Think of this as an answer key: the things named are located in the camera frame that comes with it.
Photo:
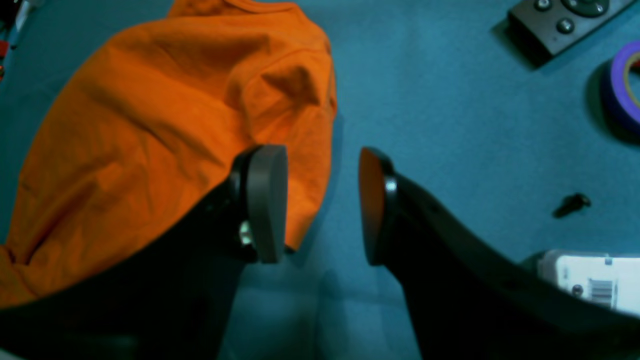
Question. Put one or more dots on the grey remote control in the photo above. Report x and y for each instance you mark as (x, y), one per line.
(547, 28)

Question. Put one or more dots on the purple tape roll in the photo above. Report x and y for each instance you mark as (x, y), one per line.
(615, 92)

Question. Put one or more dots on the white box with barcode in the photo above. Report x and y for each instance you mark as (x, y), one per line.
(609, 280)

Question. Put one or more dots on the black screw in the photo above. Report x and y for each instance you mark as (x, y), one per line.
(573, 203)

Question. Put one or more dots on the orange t-shirt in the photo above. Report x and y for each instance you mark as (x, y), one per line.
(153, 121)

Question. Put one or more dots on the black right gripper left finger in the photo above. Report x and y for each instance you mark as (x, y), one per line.
(172, 299)

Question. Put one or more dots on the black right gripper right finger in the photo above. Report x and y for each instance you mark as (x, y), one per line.
(465, 300)

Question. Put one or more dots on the blue table cloth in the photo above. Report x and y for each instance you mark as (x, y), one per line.
(441, 87)

